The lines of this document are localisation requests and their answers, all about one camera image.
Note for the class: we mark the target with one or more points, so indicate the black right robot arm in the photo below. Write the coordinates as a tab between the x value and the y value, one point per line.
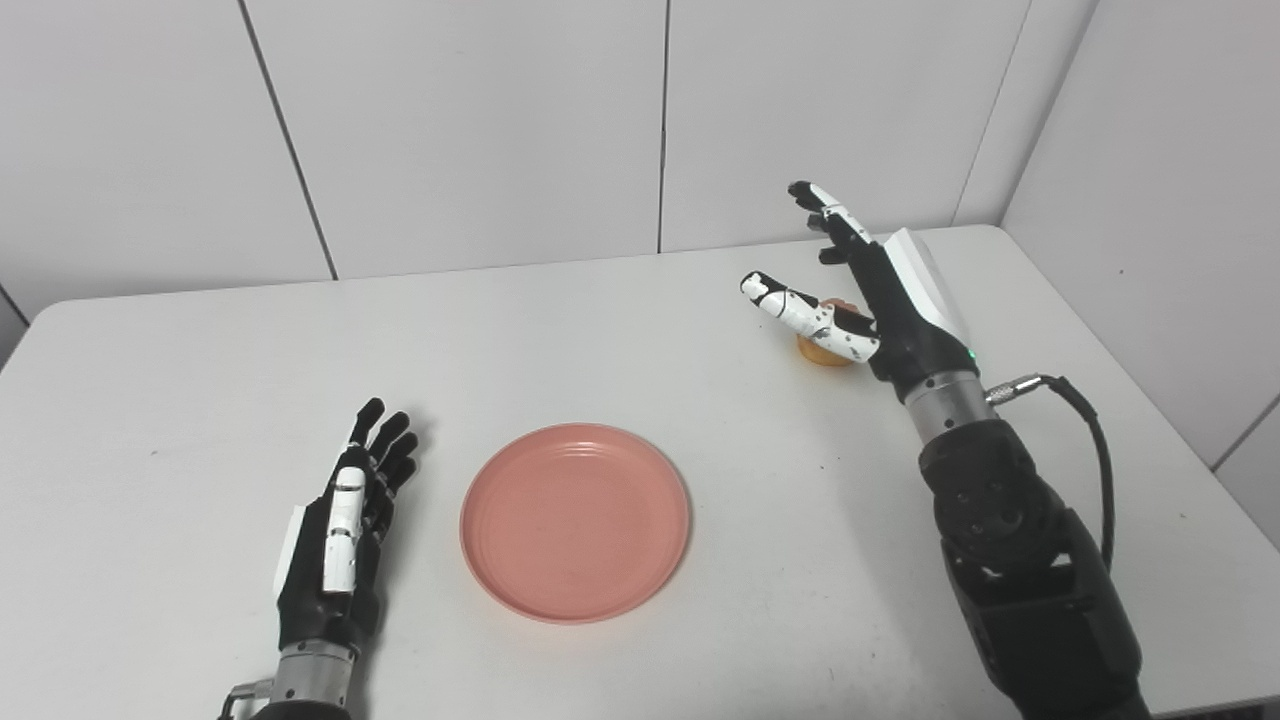
1030	580

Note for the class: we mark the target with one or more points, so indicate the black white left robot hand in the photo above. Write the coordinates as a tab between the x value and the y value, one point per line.
305	600

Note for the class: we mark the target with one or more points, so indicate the pink round plate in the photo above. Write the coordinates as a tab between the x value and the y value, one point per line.
575	520

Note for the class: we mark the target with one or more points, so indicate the glazed cream puff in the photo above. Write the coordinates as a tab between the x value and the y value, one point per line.
822	352

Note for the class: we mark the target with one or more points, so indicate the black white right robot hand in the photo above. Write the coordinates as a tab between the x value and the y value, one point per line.
905	320

